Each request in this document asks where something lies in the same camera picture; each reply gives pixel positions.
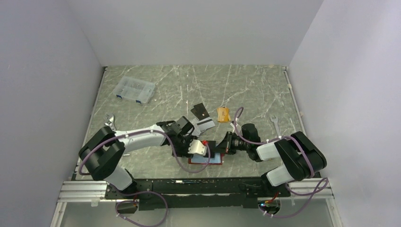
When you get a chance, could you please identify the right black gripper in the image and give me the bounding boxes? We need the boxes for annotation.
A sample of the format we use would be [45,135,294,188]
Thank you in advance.
[213,131,250,155]

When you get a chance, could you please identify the single black card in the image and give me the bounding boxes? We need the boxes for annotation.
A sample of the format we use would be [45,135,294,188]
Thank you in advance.
[204,140,216,158]

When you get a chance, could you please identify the white magnetic stripe card stack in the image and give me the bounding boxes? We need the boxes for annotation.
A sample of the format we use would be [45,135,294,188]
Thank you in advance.
[190,117,216,137]

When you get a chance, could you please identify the red leather wallet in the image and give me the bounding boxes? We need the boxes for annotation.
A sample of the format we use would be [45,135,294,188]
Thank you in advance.
[188,153,224,165]

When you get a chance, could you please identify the black card holder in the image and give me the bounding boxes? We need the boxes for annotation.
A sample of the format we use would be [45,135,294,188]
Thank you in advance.
[191,103,209,121]

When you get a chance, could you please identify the orange card stack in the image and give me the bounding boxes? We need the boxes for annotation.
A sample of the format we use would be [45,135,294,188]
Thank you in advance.
[217,107,231,122]

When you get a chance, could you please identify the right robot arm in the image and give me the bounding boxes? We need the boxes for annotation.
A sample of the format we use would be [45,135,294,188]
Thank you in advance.
[211,123,327,196]

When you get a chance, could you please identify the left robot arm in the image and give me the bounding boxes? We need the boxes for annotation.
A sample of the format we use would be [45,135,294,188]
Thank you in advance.
[78,116,202,199]

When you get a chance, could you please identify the clear plastic organizer box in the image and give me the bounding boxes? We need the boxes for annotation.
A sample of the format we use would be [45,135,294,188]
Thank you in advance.
[112,76,156,104]

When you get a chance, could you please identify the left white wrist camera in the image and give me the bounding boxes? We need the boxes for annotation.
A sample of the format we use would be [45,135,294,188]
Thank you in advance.
[188,140,207,156]

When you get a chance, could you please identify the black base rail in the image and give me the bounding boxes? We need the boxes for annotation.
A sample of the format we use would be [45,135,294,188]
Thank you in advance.
[105,177,291,211]

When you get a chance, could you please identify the aluminium frame rail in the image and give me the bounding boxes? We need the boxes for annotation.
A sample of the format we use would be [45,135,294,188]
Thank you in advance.
[51,178,343,227]

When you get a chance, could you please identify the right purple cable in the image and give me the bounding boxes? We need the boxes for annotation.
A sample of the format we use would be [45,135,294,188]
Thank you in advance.
[233,106,329,219]

